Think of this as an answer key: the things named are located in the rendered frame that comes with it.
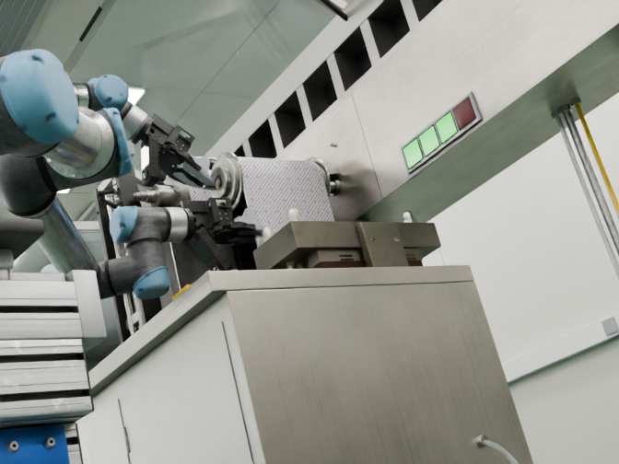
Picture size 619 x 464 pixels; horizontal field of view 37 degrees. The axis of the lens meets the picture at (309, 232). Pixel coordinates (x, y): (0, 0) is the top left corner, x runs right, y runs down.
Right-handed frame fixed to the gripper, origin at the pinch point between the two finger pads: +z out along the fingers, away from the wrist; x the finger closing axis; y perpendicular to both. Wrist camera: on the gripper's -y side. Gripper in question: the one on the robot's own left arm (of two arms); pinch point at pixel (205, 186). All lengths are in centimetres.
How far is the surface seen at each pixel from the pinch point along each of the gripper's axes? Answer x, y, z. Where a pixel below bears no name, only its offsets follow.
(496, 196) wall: 140, 228, 162
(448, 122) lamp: -45, 18, 32
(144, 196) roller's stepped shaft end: 21.8, 3.2, -8.7
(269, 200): -8.4, 0.9, 12.9
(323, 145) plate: -2.2, 32.7, 20.7
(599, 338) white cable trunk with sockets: 105, 153, 217
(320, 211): -8.5, 7.6, 25.3
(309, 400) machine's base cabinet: -34, -53, 30
